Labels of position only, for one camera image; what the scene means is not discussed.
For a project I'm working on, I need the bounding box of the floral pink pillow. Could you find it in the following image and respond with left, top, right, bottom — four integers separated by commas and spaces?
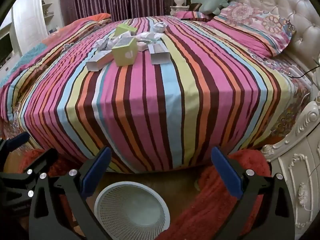
206, 1, 296, 58

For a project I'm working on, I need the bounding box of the far white bedside table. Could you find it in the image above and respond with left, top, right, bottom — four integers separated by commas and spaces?
170, 6, 189, 16

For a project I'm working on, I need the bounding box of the striped colourful bed sheet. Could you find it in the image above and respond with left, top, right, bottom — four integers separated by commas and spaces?
0, 15, 313, 174

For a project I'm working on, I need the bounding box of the white mesh waste basket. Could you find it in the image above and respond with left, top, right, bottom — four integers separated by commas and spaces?
94, 181, 170, 239

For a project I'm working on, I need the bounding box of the white shelf cabinet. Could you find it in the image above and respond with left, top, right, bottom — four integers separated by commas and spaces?
1, 0, 65, 83

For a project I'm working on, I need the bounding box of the white plastic mailer bag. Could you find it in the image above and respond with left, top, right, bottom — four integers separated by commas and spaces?
135, 31, 163, 44

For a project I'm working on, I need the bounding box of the small paper ball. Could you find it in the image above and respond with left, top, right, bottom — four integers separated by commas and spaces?
152, 22, 168, 33

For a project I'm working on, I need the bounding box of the green cube box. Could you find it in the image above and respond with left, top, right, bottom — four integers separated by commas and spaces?
112, 36, 138, 67

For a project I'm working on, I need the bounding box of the white cosmetic box with text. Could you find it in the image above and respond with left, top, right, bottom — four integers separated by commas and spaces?
86, 50, 114, 72

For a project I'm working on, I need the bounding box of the small white flat box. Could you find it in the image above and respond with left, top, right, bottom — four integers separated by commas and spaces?
137, 41, 149, 52

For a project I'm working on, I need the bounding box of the large white paper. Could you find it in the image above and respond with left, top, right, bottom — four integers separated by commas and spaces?
92, 31, 132, 51

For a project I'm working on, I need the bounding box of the black cable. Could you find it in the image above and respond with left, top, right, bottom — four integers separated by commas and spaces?
287, 64, 320, 79

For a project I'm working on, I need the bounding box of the red fluffy rug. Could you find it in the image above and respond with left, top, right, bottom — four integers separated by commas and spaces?
16, 150, 271, 239

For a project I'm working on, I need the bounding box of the tufted cream headboard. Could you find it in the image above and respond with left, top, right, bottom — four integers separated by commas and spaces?
236, 0, 319, 72

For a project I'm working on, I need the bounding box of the folded pink orange quilt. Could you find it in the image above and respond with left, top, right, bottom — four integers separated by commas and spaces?
1, 13, 112, 88

